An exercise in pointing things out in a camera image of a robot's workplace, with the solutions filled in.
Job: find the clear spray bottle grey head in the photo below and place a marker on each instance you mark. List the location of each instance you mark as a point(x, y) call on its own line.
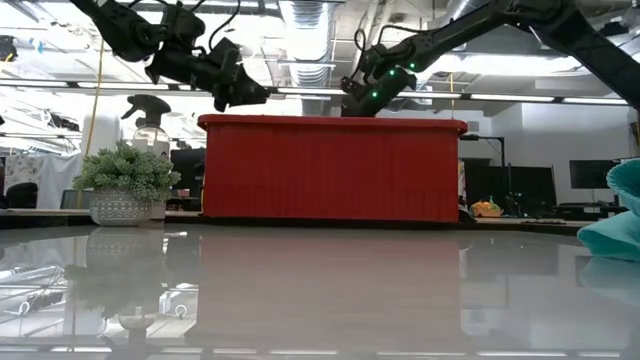
point(150, 137)

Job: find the teal garment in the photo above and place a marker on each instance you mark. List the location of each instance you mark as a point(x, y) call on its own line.
point(617, 235)

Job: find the red plastic laundry bin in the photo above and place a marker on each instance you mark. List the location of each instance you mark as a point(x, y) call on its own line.
point(330, 170)

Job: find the ceiling strip light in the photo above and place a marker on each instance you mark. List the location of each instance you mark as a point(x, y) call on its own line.
point(595, 101)
point(510, 97)

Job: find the silver ceiling ventilation duct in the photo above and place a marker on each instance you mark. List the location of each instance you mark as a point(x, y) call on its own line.
point(310, 50)

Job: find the wide black computer monitor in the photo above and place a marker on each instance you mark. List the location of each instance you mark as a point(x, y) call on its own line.
point(525, 187)

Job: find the small black computer monitor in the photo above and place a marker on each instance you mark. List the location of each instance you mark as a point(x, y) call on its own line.
point(592, 174)

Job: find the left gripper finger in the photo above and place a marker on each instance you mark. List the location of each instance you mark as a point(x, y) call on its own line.
point(247, 101)
point(252, 89)

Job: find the yellow orange object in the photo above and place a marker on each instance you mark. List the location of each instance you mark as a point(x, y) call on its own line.
point(486, 209)

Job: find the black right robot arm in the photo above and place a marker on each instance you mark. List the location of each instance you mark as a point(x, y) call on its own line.
point(575, 35)

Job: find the green potted succulent plant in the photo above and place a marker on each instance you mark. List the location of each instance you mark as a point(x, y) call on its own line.
point(125, 170)

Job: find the white patterned cloth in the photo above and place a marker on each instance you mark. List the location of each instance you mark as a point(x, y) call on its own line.
point(50, 175)

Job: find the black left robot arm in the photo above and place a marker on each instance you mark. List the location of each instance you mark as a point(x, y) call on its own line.
point(120, 30)

